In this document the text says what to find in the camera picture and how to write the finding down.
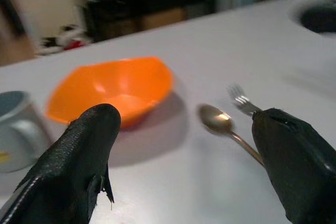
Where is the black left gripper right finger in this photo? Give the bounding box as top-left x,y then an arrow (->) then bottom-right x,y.
251,107 -> 336,224

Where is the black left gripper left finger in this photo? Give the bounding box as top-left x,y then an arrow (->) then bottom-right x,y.
0,103 -> 122,224

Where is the grey mug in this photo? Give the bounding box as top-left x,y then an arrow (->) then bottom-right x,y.
0,91 -> 52,174

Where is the silver metal fork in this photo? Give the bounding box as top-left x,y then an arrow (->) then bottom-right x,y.
227,83 -> 263,116

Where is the orange plastic bowl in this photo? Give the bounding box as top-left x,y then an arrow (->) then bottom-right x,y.
45,56 -> 174,130

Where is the gold metal spoon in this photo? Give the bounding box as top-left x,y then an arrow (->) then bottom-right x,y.
198,104 -> 265,167

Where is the red cloth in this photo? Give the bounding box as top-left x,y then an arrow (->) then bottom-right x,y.
62,39 -> 87,51

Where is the white-rimmed dark round object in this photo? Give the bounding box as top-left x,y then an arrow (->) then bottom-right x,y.
287,0 -> 336,36

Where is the large brown cardboard box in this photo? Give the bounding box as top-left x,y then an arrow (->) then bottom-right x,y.
136,7 -> 187,32

